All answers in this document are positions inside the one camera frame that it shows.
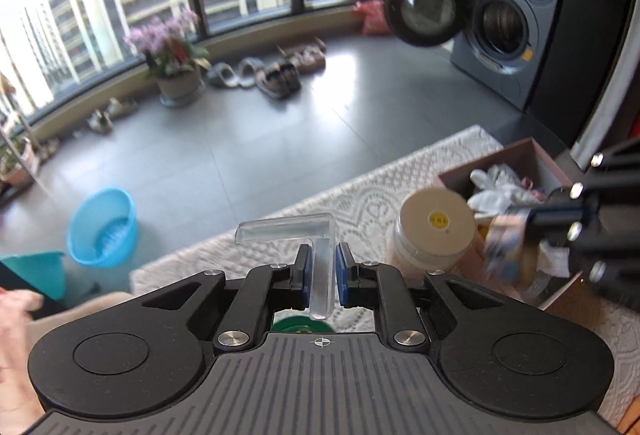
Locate white lace tablecloth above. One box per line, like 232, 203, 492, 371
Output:
129, 124, 640, 427

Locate clear plastic jar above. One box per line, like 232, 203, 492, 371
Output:
392, 188, 476, 286

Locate red plastic bag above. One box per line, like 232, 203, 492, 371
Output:
351, 0, 392, 37

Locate green round lid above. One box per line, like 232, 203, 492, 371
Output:
270, 312, 335, 334

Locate clear plastic bracket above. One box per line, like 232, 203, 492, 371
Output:
235, 212, 335, 322

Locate dark door panel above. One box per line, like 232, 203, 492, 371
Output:
530, 0, 640, 171

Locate potted pink orchid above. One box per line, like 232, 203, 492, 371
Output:
122, 8, 213, 108

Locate row of slippers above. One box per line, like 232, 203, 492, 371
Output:
205, 36, 329, 100

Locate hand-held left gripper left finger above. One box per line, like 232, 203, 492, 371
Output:
140, 244, 315, 352

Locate teal plastic bin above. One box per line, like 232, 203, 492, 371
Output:
0, 251, 67, 302

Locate white cloth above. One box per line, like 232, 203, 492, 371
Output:
467, 164, 543, 218

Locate small potted plant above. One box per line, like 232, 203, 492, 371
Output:
0, 135, 38, 190

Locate blue plastic basin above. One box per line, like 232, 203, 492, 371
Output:
66, 186, 139, 269

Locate grey washing machine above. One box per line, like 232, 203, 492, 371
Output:
384, 0, 575, 112

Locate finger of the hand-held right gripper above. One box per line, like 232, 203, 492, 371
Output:
525, 208, 640, 317
544, 135, 640, 216

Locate person's leg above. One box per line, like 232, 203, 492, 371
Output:
0, 287, 137, 435

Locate brown cardboard box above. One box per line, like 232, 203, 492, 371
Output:
437, 138, 591, 311

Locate olive shoe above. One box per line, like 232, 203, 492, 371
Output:
86, 109, 115, 133
107, 96, 141, 116

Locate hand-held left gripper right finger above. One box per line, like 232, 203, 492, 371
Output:
336, 242, 503, 352

